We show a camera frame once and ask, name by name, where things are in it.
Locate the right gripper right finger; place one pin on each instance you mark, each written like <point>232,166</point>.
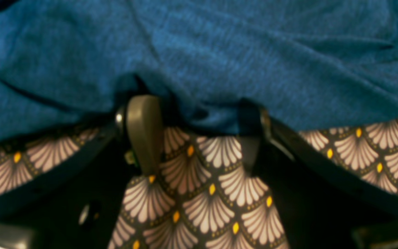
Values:
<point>254,129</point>

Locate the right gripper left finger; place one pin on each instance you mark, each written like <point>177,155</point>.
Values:
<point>140,130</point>

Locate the blue T-shirt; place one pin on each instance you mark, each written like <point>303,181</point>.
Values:
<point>314,64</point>

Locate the fan-patterned table cloth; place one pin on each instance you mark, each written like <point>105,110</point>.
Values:
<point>201,198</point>

